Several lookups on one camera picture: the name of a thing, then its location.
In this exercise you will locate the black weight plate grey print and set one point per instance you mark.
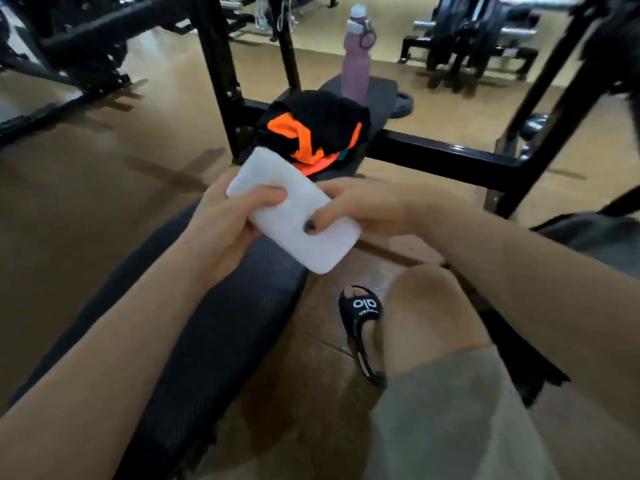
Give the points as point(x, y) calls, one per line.
point(532, 127)

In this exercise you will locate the black steel bench frame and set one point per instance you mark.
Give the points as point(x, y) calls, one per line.
point(220, 69)

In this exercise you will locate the small black weight plate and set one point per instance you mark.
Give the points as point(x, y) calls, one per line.
point(402, 105)

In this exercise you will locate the pink water bottle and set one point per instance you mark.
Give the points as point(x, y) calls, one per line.
point(355, 69)

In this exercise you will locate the person's right forearm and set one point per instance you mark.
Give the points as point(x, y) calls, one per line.
point(540, 304)

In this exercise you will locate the person's left forearm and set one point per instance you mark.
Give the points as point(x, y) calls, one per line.
point(100, 369)

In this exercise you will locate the black ribbed bench pad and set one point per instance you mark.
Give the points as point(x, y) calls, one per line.
point(225, 344)

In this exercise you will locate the black right slipper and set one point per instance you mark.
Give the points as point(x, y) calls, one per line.
point(360, 309)

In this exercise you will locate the person's right hand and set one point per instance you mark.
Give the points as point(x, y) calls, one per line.
point(380, 204)

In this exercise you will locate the rack of black weight plates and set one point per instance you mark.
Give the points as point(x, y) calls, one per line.
point(475, 29)

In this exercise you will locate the black power rack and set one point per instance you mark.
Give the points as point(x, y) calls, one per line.
point(100, 29)

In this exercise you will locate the white towel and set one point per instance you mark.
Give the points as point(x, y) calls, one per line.
point(295, 209)

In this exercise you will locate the person's left hand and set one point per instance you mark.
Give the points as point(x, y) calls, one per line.
point(220, 229)

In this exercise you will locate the black orange jacket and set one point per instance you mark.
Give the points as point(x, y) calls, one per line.
point(325, 114)

